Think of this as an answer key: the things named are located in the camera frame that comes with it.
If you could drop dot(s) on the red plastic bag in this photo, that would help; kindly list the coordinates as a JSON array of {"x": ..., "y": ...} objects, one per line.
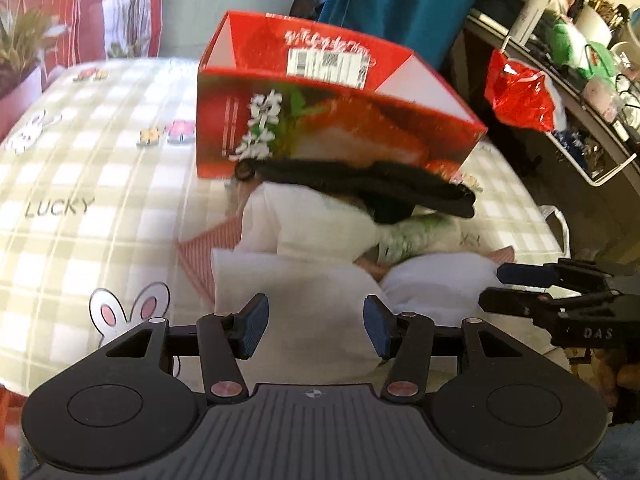
[{"x": 518, "y": 94}]

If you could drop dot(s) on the pink printed backdrop cloth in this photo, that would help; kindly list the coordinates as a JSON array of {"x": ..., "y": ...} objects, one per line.
[{"x": 78, "y": 31}]

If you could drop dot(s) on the person's right hand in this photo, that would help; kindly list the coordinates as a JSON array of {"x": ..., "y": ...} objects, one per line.
[{"x": 606, "y": 371}]

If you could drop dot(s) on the clear jar with lid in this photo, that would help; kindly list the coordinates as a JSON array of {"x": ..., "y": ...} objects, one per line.
[{"x": 601, "y": 95}]

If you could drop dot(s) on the teal curtain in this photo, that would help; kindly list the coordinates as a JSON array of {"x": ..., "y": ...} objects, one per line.
[{"x": 428, "y": 27}]

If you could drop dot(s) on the green patterned tissue pack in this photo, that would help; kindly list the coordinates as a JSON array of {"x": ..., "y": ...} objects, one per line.
[{"x": 419, "y": 235}]

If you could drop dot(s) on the red strawberry cardboard box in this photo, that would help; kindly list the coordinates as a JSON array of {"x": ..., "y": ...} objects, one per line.
[{"x": 274, "y": 87}]

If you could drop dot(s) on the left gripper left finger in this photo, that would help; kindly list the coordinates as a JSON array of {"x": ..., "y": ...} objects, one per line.
[{"x": 225, "y": 340}]

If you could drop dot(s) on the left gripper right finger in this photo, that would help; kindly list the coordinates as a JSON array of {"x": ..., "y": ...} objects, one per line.
[{"x": 406, "y": 339}]

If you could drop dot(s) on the black sock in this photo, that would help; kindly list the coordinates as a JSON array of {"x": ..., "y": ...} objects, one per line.
[{"x": 389, "y": 190}]

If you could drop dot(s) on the pink knitted cloth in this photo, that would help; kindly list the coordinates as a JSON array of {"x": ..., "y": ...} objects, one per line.
[{"x": 195, "y": 257}]

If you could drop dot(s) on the white brush holder cup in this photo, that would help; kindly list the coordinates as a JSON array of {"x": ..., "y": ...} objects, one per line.
[{"x": 592, "y": 26}]

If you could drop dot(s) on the checkered bunny tablecloth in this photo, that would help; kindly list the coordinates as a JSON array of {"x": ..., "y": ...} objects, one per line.
[{"x": 90, "y": 217}]

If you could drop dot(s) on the white spray bottle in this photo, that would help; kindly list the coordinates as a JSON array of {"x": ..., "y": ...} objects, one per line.
[{"x": 525, "y": 23}]

